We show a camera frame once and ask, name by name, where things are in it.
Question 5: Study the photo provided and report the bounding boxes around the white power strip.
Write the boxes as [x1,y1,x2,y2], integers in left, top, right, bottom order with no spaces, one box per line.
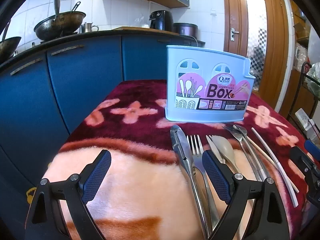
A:
[295,108,318,140]

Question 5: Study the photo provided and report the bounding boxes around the yellow object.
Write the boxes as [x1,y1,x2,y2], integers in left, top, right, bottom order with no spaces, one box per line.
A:
[26,187,36,203]

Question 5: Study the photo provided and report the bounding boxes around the wooden shelf unit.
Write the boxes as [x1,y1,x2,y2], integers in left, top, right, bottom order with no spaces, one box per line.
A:
[277,0,320,120]

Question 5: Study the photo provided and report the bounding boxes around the white chopstick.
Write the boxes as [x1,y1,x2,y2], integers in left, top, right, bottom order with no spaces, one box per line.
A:
[251,127,299,208]

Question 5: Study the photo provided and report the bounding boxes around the small black wok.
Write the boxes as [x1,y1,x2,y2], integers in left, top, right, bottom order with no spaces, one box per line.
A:
[0,20,22,64]

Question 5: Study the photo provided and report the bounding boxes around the metal cup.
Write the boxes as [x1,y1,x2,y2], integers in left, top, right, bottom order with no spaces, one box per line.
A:
[79,22,99,34]

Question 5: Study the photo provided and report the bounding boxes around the wooden door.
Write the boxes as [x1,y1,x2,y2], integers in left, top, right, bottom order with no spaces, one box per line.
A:
[222,0,290,110]

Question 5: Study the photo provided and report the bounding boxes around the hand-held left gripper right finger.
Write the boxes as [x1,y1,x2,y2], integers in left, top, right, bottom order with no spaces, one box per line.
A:
[202,150,290,240]

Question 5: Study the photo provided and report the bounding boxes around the red floral blanket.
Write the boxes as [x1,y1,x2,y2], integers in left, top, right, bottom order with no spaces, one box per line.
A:
[41,79,320,240]

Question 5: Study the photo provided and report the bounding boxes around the beige plastic spoon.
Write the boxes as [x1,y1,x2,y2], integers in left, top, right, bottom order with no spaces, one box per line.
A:
[211,135,239,175]

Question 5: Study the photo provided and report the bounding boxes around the large metal fork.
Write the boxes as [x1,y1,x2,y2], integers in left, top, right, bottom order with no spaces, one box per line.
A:
[186,134,222,233]

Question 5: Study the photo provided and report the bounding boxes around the large black wok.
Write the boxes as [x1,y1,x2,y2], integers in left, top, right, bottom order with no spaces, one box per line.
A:
[34,1,87,42]

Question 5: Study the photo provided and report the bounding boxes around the metal tongs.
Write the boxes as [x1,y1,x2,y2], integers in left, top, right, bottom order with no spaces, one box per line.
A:
[170,125,213,240]

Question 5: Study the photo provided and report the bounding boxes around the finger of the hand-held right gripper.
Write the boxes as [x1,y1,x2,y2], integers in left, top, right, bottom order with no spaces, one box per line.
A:
[304,139,320,160]
[290,146,320,206]

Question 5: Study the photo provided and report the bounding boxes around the white plastic knife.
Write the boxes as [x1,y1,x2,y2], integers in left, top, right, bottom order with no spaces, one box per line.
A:
[205,135,225,164]

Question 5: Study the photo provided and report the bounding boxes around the black kitchen countertop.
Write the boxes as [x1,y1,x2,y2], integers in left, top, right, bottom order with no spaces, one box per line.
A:
[0,29,205,68]

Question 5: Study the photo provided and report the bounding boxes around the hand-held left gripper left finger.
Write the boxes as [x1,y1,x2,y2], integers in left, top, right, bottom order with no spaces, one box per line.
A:
[25,149,112,240]

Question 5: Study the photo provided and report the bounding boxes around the wooden cutting board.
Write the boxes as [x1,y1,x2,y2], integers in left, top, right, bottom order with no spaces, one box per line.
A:
[114,26,180,34]

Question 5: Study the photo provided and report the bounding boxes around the black air fryer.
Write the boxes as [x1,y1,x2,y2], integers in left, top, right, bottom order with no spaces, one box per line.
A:
[149,10,173,30]

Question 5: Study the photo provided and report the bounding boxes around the light blue plastic utensil box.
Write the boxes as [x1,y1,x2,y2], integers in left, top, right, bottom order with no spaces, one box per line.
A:
[165,45,256,123]

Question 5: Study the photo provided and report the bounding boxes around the plastic bag of greens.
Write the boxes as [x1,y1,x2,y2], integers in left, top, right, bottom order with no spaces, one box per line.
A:
[306,62,320,93]

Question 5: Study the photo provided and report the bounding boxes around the blue base cabinet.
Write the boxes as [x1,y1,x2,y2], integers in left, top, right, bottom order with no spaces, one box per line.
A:
[0,34,208,240]

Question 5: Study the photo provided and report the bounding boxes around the metal wok spatula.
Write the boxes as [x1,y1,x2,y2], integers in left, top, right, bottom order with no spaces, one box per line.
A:
[53,0,62,22]

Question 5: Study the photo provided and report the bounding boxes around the dark rice cooker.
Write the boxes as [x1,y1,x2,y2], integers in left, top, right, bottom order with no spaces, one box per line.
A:
[173,23,198,37]

